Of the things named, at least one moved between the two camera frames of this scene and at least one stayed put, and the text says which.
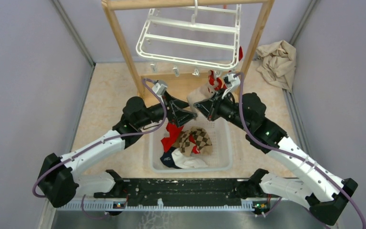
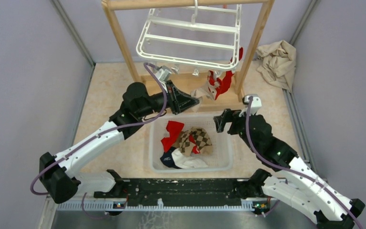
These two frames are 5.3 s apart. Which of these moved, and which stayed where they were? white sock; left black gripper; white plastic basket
Moved: left black gripper
Stayed: white sock; white plastic basket
